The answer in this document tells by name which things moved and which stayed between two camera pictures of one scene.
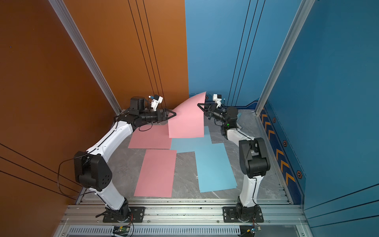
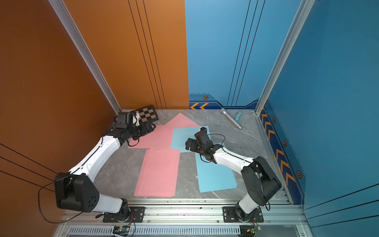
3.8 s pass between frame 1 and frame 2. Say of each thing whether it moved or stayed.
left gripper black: moved
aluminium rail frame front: stayed
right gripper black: moved
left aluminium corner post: stayed
